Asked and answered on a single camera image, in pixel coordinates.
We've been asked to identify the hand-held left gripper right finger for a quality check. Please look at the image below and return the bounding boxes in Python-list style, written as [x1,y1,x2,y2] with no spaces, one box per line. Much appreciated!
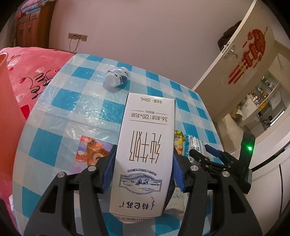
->
[172,148,263,236]

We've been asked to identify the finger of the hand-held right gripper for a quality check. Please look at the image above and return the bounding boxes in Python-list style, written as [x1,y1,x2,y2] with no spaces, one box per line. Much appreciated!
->
[204,144,240,168]
[189,148,238,176]

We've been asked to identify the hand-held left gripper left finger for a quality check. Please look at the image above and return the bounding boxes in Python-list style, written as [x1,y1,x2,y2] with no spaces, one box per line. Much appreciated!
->
[24,144,118,236]

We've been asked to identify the cartoon printed packet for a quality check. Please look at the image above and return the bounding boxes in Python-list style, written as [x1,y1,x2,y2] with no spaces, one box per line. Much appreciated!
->
[75,135,111,162]

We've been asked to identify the yellow green snack packet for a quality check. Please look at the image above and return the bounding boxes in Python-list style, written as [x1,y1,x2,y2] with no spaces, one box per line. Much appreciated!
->
[174,129,188,156]

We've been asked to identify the white milk carton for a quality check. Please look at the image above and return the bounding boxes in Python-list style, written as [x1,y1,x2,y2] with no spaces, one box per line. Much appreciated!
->
[109,92,176,224]

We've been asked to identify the cardboard box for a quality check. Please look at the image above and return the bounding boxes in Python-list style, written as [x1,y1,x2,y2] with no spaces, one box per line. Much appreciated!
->
[230,109,244,121]

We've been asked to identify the storage shelves with goods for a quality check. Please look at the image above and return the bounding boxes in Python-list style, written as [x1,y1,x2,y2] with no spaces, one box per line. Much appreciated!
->
[240,75,286,130]

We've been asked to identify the blue checkered tablecloth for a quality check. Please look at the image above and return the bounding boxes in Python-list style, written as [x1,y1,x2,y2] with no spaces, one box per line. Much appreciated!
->
[10,53,223,236]

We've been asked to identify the beige door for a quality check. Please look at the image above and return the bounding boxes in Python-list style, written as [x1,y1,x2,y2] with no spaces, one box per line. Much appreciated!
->
[191,0,280,123]

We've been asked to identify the red door decoration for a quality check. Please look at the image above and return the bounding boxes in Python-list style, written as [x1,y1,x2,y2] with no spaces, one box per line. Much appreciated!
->
[228,28,266,85]

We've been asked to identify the black hanging bag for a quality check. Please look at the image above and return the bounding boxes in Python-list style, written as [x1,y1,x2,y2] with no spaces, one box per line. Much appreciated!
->
[217,20,243,49]

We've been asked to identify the wooden cabinet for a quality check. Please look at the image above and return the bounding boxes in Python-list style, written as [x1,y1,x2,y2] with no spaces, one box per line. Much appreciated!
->
[15,1,56,49]

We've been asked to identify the folded floral blankets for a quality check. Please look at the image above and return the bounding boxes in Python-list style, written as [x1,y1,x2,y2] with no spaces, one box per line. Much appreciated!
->
[20,0,51,13]

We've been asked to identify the black cable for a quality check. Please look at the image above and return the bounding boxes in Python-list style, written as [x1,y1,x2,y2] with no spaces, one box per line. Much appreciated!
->
[249,143,290,172]

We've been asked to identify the metal door handle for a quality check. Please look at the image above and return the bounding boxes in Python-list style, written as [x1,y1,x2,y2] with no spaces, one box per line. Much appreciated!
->
[222,44,238,60]

